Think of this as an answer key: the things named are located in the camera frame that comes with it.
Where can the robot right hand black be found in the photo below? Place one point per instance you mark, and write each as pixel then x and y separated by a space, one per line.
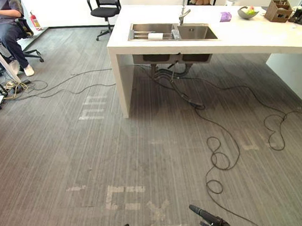
pixel 207 215

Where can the grey fruit bowl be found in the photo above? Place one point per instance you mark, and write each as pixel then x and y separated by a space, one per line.
pixel 245 15

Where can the red fire extinguisher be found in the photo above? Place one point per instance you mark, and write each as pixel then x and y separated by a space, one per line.
pixel 35 21

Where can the clear drinking glass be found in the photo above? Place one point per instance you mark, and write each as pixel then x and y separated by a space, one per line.
pixel 176 34

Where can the brown cardboard organizer box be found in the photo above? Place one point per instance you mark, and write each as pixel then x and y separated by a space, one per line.
pixel 278 11

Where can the grey sink drain pipes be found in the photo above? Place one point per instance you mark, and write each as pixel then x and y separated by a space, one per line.
pixel 164 72

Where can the stainless steel double sink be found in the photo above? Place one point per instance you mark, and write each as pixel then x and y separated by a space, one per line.
pixel 197 32

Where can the black desktop device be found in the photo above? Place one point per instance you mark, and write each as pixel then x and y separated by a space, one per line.
pixel 301 16

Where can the small white container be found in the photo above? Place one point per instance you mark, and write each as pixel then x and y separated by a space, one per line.
pixel 231 2

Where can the chrome sink faucet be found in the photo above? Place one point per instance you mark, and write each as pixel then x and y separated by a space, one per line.
pixel 183 16

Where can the seated person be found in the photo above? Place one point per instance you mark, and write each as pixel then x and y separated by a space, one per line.
pixel 5 32

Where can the black office chair with person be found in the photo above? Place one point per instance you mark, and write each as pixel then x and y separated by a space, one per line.
pixel 24 28

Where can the empty black office chair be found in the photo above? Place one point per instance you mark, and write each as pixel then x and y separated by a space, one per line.
pixel 105 10

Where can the white kitchen island counter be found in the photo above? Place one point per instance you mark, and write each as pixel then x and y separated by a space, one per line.
pixel 238 37

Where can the metal sink drain rack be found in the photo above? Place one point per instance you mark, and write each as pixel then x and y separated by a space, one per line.
pixel 141 32

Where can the green fruit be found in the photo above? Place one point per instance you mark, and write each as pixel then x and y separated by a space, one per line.
pixel 250 9

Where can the white cup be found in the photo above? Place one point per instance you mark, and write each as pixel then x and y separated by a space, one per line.
pixel 155 36

